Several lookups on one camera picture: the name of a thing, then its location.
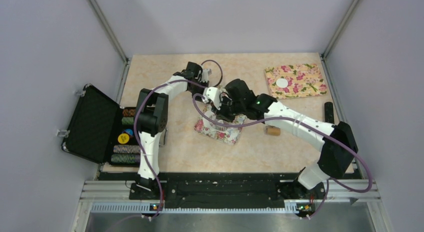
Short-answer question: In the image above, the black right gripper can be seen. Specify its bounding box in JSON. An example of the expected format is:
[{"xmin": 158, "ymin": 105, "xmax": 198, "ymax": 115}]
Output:
[{"xmin": 211, "ymin": 95, "xmax": 245, "ymax": 123}]

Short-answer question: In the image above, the white dough piece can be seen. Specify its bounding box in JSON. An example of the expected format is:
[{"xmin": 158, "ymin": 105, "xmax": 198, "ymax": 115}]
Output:
[{"xmin": 202, "ymin": 110, "xmax": 230, "ymax": 132}]

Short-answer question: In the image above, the white floral tray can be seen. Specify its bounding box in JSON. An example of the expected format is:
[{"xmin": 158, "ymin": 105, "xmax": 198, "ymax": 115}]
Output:
[{"xmin": 194, "ymin": 104, "xmax": 247, "ymax": 145}]

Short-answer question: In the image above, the wooden dough roller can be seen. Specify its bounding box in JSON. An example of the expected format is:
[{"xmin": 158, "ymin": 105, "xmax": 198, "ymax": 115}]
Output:
[{"xmin": 264, "ymin": 125, "xmax": 281, "ymax": 136}]

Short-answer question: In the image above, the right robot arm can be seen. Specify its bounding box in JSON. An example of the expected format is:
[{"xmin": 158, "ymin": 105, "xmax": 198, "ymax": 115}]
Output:
[{"xmin": 203, "ymin": 79, "xmax": 358, "ymax": 198}]

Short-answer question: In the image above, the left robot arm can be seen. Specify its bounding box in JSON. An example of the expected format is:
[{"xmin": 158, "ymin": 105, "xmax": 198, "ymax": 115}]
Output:
[{"xmin": 133, "ymin": 62, "xmax": 212, "ymax": 199}]

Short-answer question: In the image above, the flat round white wrapper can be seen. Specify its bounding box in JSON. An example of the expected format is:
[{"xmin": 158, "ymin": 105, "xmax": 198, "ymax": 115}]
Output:
[{"xmin": 275, "ymin": 78, "xmax": 289, "ymax": 88}]

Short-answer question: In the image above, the yellow floral tray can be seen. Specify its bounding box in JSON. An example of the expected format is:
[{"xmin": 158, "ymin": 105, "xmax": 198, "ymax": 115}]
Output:
[{"xmin": 264, "ymin": 63, "xmax": 329, "ymax": 99}]

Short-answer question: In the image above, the yellow poker chip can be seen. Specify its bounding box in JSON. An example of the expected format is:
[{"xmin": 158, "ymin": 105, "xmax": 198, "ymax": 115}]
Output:
[{"xmin": 117, "ymin": 133, "xmax": 130, "ymax": 144}]

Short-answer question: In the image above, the black poker chip case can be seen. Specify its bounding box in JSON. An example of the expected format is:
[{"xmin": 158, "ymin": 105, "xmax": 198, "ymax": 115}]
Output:
[{"xmin": 61, "ymin": 84, "xmax": 141, "ymax": 167}]

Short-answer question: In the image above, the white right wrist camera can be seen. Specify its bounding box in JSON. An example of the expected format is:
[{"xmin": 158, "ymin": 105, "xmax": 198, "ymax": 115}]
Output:
[{"xmin": 202, "ymin": 87, "xmax": 222, "ymax": 110}]

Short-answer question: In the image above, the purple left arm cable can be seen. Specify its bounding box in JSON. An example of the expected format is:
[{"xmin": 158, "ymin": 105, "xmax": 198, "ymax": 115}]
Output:
[{"xmin": 133, "ymin": 59, "xmax": 224, "ymax": 221}]

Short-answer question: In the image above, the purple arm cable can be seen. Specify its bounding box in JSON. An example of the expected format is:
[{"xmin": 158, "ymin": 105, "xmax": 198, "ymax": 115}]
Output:
[
  {"xmin": 133, "ymin": 59, "xmax": 224, "ymax": 221},
  {"xmin": 192, "ymin": 93, "xmax": 374, "ymax": 221}
]

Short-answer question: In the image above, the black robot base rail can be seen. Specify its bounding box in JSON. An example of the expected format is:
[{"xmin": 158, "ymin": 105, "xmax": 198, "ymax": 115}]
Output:
[{"xmin": 128, "ymin": 172, "xmax": 327, "ymax": 210}]

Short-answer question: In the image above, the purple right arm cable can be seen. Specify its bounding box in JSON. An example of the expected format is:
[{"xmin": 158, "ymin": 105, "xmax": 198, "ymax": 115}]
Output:
[{"xmin": 192, "ymin": 93, "xmax": 374, "ymax": 221}]

